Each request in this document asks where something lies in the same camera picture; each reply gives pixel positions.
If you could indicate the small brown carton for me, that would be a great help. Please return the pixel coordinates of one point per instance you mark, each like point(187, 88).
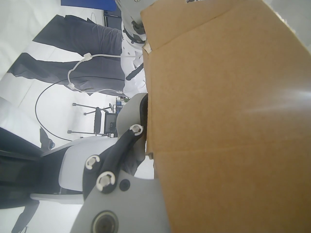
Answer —
point(226, 112)

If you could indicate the person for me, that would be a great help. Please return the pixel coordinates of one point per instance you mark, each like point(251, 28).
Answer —
point(80, 49)

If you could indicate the black office chair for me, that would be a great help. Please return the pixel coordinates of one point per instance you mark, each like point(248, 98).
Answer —
point(98, 122)

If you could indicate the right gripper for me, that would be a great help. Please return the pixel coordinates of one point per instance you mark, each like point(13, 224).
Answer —
point(136, 3)

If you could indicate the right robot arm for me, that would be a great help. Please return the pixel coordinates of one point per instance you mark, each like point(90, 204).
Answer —
point(131, 56)

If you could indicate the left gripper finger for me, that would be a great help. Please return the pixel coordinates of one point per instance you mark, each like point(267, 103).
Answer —
point(126, 120)

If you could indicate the robot body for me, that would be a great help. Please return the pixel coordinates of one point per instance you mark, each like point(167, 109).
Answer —
point(31, 166)

